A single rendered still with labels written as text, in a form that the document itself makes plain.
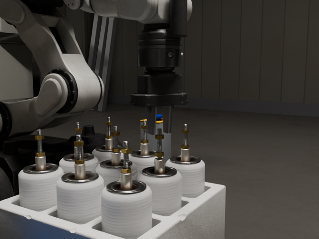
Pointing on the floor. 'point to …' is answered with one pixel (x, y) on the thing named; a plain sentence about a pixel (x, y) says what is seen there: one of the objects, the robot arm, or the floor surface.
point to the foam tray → (51, 233)
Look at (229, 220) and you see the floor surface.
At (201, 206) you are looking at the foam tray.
